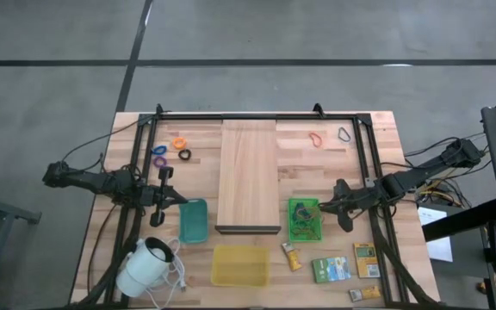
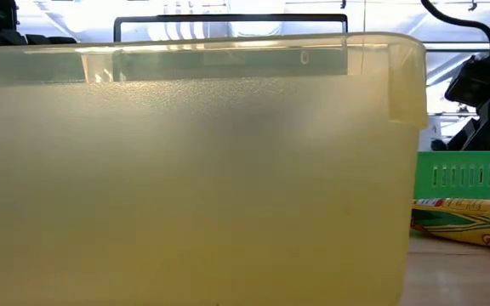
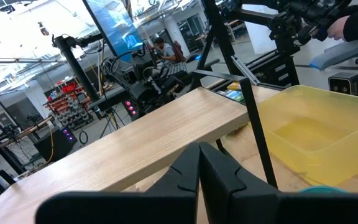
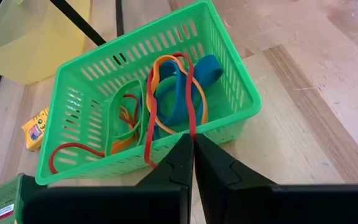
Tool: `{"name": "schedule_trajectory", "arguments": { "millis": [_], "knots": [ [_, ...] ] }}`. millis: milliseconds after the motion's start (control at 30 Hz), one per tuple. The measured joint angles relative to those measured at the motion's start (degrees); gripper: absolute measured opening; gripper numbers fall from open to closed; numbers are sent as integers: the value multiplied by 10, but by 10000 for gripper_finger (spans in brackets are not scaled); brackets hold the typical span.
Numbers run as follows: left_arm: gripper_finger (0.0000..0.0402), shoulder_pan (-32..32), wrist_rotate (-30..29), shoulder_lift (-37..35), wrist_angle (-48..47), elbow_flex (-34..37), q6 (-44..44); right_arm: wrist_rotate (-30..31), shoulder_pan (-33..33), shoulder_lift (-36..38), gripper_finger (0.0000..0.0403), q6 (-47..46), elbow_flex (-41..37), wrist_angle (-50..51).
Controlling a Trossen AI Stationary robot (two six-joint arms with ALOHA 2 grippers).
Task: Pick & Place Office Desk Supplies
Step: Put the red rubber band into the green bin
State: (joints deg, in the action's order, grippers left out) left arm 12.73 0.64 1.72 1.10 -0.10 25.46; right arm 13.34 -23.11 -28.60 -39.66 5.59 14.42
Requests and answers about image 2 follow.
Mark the bright green plastic basket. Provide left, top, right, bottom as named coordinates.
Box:
left=413, top=150, right=490, bottom=201

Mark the white box device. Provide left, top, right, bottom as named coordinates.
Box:
left=418, top=122, right=444, bottom=152

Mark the yellow translucent plastic bin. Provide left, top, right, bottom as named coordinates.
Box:
left=0, top=31, right=429, bottom=306

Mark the wooden shelf with black frame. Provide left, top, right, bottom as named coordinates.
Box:
left=113, top=14, right=349, bottom=77

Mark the yellow crayon box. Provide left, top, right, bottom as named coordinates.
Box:
left=409, top=197, right=490, bottom=251

